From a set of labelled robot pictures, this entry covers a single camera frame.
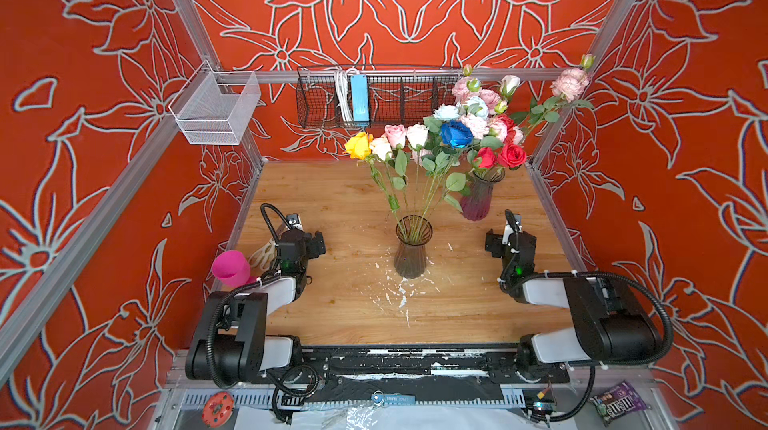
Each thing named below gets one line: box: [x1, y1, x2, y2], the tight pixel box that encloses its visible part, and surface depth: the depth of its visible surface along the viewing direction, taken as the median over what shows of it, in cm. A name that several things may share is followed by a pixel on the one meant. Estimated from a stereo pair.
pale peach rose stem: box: [369, 136, 405, 241], surface depth 66 cm
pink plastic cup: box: [212, 250, 258, 288], surface depth 76 cm
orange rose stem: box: [344, 132, 408, 242], surface depth 66 cm
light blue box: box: [351, 74, 370, 123], surface depth 91 cm
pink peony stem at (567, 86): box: [511, 54, 595, 143], surface depth 77 cm
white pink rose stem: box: [494, 75, 521, 114], surface depth 83 cm
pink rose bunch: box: [414, 113, 497, 244], surface depth 66 cm
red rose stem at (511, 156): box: [497, 143, 527, 170], surface depth 64 cm
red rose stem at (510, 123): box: [497, 114, 517, 144], surface depth 81 cm
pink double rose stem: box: [451, 64, 508, 115], surface depth 80 cm
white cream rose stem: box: [406, 124, 429, 241], surface depth 69 cm
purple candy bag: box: [590, 382, 647, 426], surface depth 68 cm
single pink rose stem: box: [384, 124, 409, 239], surface depth 71 cm
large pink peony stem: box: [487, 116, 508, 143], surface depth 72 cm
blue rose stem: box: [420, 120, 474, 241], surface depth 64 cm
